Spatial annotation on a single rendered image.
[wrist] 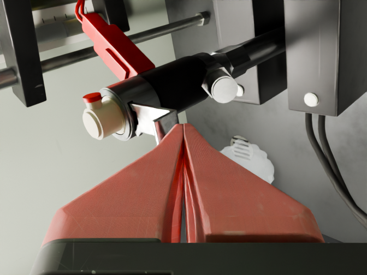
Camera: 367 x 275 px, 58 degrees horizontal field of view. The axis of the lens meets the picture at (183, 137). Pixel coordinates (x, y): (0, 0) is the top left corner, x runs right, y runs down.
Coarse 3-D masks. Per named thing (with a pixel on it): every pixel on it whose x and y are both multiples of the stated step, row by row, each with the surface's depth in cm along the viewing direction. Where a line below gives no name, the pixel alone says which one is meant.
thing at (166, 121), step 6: (168, 114) 13; (156, 120) 13; (162, 120) 13; (168, 120) 13; (174, 120) 13; (156, 126) 13; (162, 126) 13; (168, 126) 13; (156, 132) 13; (162, 132) 13; (156, 138) 13; (162, 138) 13
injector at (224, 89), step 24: (240, 48) 21; (264, 48) 22; (144, 72) 17; (168, 72) 17; (192, 72) 18; (216, 72) 17; (240, 72) 21; (120, 96) 15; (144, 96) 16; (168, 96) 17; (192, 96) 18; (216, 96) 17
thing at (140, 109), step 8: (128, 104) 15; (136, 104) 15; (144, 104) 15; (136, 112) 15; (144, 112) 15; (152, 112) 14; (160, 112) 14; (176, 112) 13; (144, 120) 15; (176, 120) 13; (136, 128) 16; (144, 128) 15; (152, 128) 15
